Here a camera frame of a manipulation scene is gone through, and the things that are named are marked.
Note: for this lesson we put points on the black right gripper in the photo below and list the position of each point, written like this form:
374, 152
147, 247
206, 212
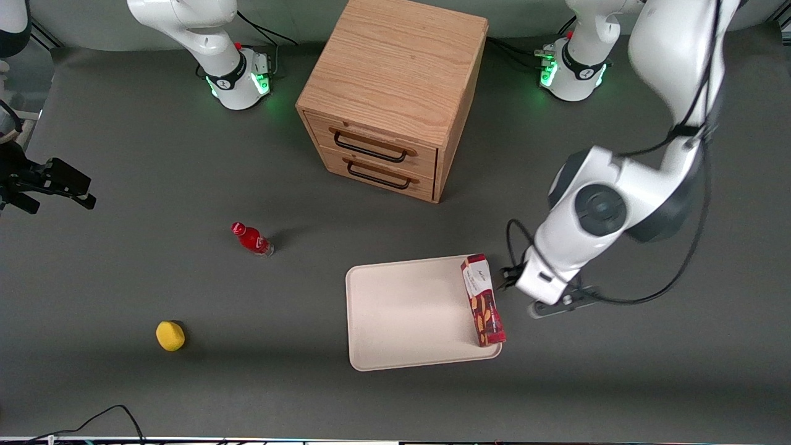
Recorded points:
17, 172

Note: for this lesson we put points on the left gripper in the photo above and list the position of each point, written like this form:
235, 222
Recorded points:
511, 274

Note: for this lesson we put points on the red cookie box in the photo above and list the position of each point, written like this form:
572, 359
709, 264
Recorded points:
484, 303

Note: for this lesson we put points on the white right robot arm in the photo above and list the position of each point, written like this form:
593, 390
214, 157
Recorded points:
204, 37

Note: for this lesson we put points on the cream rectangular plastic tray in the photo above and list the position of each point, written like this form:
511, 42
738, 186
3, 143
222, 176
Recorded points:
408, 312

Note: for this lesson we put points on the dark grey table mat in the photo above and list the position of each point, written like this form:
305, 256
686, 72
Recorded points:
185, 161

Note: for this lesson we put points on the yellow lemon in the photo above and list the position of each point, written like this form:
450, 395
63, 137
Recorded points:
170, 336

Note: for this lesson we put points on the small red soda bottle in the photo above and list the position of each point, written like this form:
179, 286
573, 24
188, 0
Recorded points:
251, 238

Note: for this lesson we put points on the wooden two-drawer cabinet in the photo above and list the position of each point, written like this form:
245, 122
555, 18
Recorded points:
395, 68

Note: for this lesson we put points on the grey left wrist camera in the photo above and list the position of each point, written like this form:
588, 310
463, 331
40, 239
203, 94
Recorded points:
556, 308

